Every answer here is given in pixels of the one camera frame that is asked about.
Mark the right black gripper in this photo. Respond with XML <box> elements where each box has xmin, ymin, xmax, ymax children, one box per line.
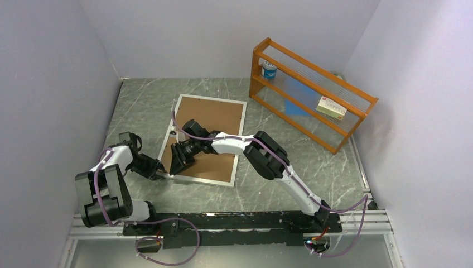
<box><xmin>171</xmin><ymin>138</ymin><xmax>202</xmax><ymax>175</ymax></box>

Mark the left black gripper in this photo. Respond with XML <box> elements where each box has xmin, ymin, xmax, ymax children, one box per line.
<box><xmin>127</xmin><ymin>153</ymin><xmax>166</xmax><ymax>181</ymax></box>

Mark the white picture frame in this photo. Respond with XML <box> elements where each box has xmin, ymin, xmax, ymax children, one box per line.
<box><xmin>155</xmin><ymin>93</ymin><xmax>248</xmax><ymax>188</ymax></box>

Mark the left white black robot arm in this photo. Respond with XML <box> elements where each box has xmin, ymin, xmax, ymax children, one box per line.
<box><xmin>75</xmin><ymin>132</ymin><xmax>166</xmax><ymax>235</ymax></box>

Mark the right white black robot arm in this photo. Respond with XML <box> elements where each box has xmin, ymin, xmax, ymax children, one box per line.
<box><xmin>168</xmin><ymin>119</ymin><xmax>330</xmax><ymax>232</ymax></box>

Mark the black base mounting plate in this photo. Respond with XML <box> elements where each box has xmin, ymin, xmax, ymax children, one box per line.
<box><xmin>122</xmin><ymin>210</ymin><xmax>342</xmax><ymax>249</ymax></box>

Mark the blue white can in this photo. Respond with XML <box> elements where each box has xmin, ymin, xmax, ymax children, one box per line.
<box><xmin>262</xmin><ymin>60</ymin><xmax>277</xmax><ymax>79</ymax></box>

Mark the blue paper sheet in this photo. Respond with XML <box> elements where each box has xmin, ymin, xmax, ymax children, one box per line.
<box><xmin>284</xmin><ymin>78</ymin><xmax>315</xmax><ymax>118</ymax></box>

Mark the orange wooden shelf rack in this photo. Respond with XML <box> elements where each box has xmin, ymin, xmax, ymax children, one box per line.
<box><xmin>249</xmin><ymin>37</ymin><xmax>378</xmax><ymax>154</ymax></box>

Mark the small cream red box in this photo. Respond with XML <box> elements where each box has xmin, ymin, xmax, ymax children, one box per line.
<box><xmin>316</xmin><ymin>97</ymin><xmax>347</xmax><ymax>120</ymax></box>

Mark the tape roll behind shelf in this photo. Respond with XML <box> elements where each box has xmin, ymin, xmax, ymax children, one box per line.
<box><xmin>332</xmin><ymin>73</ymin><xmax>346</xmax><ymax>81</ymax></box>

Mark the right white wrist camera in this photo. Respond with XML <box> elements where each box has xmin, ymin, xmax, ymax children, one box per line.
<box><xmin>169</xmin><ymin>126</ymin><xmax>179</xmax><ymax>137</ymax></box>

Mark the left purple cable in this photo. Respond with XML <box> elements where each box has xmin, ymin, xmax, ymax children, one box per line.
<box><xmin>93</xmin><ymin>147</ymin><xmax>202</xmax><ymax>267</ymax></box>

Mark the purple cable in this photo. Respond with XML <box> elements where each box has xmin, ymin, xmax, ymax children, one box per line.
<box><xmin>170</xmin><ymin>109</ymin><xmax>369</xmax><ymax>259</ymax></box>
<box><xmin>93</xmin><ymin>147</ymin><xmax>202</xmax><ymax>267</ymax></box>

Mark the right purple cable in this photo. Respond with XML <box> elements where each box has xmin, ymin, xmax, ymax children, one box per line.
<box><xmin>170</xmin><ymin>109</ymin><xmax>369</xmax><ymax>259</ymax></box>

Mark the aluminium rail frame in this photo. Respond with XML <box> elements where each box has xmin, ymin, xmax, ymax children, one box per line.
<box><xmin>59</xmin><ymin>138</ymin><xmax>403</xmax><ymax>267</ymax></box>

